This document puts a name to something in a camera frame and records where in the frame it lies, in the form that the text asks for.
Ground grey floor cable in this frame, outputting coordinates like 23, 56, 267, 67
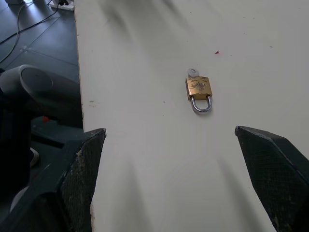
0, 0, 64, 63

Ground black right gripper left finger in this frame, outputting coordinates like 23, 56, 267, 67
0, 128, 107, 232

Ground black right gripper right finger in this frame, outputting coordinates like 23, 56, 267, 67
234, 125, 309, 232

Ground brass padlock with steel shackle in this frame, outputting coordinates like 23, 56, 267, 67
185, 75, 213, 115

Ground white power strip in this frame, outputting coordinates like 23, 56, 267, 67
49, 0, 75, 11

